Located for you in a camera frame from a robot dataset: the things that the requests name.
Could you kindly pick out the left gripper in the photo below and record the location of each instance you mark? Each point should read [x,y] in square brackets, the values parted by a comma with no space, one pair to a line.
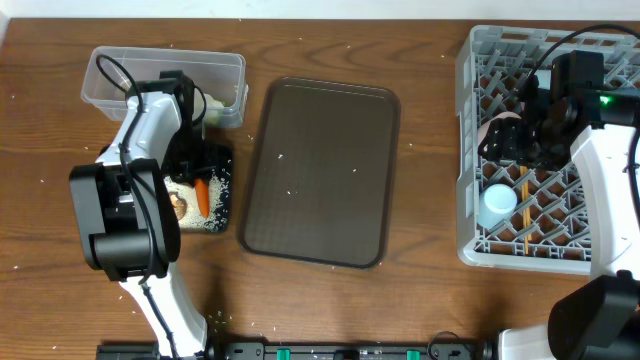
[189,151]

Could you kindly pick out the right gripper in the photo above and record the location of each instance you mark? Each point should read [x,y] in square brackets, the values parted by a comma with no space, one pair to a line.
[501,142]

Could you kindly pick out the orange carrot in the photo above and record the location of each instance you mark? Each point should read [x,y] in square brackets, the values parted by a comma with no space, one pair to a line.
[202,196]

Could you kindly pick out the pink cup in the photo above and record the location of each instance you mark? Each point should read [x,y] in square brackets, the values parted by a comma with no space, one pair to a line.
[484,132]

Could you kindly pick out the white rice pile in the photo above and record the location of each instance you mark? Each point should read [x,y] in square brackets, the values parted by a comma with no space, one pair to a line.
[219,195]

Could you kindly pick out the brown food scrap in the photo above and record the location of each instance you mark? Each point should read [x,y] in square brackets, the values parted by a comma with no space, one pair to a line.
[179,205]

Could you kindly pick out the white tissue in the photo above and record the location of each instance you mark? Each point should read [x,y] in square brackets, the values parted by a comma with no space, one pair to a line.
[208,109]

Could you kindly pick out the light blue cup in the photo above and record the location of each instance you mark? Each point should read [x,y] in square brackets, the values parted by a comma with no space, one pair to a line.
[497,203]

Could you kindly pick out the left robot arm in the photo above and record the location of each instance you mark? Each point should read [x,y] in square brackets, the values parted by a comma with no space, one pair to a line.
[144,263]

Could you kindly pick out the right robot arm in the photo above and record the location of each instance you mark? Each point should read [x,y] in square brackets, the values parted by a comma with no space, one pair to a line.
[577,120]

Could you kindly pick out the grey dishwasher rack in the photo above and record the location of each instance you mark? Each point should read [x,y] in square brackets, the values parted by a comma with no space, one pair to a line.
[490,68]

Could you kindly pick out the black plastic tray bin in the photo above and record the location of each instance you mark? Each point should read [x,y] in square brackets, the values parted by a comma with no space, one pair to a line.
[222,160]

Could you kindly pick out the clear plastic bin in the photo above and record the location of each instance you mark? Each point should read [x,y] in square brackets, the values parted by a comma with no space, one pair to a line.
[110,70]

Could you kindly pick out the dark brown serving tray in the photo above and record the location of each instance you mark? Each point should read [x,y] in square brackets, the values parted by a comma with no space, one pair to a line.
[321,180]

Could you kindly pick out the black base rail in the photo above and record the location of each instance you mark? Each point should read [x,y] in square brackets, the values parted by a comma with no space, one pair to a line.
[433,351]

